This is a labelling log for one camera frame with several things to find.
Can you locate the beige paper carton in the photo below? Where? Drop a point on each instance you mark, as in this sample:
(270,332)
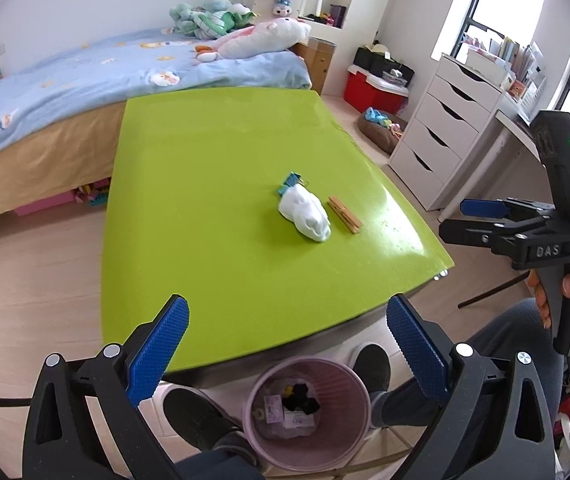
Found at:
(299,419)

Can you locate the wooden bed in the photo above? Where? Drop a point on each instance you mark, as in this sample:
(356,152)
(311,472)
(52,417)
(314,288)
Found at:
(30,170)

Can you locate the white drawer chest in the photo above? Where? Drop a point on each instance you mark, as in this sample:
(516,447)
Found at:
(435,145)

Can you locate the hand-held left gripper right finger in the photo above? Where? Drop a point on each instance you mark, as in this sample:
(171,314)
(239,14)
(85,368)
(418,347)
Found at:
(417,347)

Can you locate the person's black shoe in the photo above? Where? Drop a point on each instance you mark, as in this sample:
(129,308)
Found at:
(371,367)
(195,417)

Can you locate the person's left black shoe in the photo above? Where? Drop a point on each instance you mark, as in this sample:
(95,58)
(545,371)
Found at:
(195,417)

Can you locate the white desk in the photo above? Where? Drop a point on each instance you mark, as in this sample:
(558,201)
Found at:
(515,132)

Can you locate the person's right black shoe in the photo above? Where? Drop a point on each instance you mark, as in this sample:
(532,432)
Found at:
(371,367)

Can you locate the blue plush toy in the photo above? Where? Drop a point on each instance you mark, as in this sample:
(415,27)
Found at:
(377,116)

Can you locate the person's left leg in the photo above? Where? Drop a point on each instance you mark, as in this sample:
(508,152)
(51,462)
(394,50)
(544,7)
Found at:
(220,465)

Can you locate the brown pet bed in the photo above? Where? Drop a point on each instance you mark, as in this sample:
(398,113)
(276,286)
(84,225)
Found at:
(377,135)

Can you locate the light blue printed blanket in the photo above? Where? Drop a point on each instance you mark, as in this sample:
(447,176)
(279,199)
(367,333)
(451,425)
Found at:
(90,80)

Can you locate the green plush toys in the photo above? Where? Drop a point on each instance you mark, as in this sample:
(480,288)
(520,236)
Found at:
(205,17)

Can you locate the red storage box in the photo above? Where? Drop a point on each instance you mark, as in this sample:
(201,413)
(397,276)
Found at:
(362,92)

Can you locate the black cloth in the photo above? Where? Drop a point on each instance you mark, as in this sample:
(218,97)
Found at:
(305,399)

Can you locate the white unicorn plush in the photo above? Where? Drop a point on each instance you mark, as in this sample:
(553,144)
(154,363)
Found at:
(260,40)

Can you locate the white rolled sock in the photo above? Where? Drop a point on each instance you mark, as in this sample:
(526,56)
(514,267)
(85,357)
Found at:
(307,212)

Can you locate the black storage bag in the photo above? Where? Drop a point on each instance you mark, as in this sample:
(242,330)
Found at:
(380,62)

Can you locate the blue binder clip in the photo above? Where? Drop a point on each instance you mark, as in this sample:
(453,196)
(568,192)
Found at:
(291,182)

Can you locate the pink box under bed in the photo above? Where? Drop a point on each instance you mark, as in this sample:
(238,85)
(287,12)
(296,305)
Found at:
(45,205)

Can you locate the small grey plush doll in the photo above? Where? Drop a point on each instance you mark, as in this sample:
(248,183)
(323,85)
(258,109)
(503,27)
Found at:
(282,9)

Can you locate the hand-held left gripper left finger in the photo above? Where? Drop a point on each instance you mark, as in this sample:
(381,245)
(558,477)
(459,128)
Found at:
(157,350)

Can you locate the wooden clothespin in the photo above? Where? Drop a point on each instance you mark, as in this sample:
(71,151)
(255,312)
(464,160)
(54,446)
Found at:
(345,215)

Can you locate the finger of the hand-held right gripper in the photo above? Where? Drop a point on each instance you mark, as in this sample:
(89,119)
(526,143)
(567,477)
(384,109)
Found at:
(480,207)
(470,232)

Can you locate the colourful toys under bed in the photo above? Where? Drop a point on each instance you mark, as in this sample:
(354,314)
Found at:
(92,193)

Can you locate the pink trash bin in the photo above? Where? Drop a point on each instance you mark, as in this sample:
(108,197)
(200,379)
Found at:
(335,410)

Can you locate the row of books and files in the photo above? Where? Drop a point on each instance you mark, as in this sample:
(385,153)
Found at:
(510,60)

